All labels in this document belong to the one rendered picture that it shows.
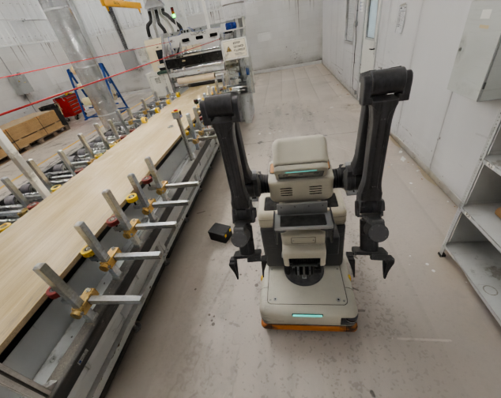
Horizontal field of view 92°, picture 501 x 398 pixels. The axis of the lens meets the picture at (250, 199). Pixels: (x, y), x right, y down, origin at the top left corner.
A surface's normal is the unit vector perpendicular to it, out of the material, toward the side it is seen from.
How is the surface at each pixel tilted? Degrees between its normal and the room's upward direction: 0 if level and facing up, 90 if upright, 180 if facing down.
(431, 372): 0
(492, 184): 90
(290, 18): 90
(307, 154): 42
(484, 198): 90
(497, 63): 90
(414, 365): 0
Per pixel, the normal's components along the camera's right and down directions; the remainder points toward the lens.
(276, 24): -0.10, 0.59
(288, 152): -0.19, -0.19
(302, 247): -0.18, -0.71
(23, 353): 0.98, -0.07
